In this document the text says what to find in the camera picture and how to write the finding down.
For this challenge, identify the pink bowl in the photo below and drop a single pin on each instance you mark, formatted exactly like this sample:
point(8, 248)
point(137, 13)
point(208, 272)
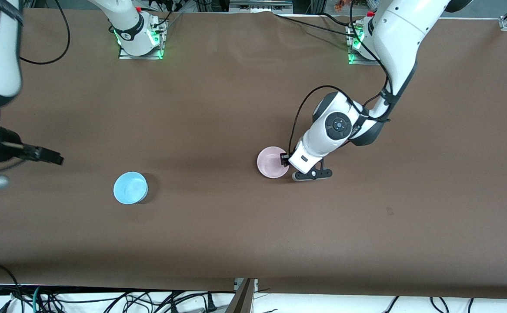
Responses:
point(271, 163)

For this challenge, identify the small aluminium bracket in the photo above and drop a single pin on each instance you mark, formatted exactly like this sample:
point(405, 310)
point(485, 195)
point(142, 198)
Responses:
point(237, 284)

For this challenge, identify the slanted aluminium profile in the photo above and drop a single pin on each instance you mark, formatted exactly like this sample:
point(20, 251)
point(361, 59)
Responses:
point(242, 300)

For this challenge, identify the orange object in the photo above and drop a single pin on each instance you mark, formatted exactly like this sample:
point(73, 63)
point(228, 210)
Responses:
point(339, 5)

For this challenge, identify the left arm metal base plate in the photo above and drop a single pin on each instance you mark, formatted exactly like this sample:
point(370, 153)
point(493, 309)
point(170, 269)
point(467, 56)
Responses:
point(360, 61)

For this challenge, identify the brown table cover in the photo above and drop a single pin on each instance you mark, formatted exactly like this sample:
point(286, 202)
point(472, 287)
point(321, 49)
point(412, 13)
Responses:
point(236, 108)

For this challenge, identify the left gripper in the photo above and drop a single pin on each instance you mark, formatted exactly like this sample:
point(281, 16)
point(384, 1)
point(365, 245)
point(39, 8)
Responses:
point(284, 158)

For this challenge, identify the blue bowl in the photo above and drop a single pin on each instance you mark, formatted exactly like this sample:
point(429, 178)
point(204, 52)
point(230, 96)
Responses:
point(130, 188)

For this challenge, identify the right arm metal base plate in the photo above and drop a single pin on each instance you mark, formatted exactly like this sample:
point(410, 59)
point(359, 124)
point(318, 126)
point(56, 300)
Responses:
point(149, 56)

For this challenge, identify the black power plug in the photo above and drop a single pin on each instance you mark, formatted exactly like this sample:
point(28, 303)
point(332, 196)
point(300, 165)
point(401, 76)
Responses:
point(211, 303)

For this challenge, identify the grey metal device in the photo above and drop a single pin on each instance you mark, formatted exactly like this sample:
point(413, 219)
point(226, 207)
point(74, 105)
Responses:
point(260, 5)

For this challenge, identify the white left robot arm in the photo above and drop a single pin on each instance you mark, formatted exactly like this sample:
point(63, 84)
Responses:
point(401, 34)

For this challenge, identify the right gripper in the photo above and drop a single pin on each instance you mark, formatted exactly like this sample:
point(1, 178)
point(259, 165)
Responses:
point(10, 149)

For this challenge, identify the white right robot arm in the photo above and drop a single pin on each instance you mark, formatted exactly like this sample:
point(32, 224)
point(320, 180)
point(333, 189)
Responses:
point(1, 65)

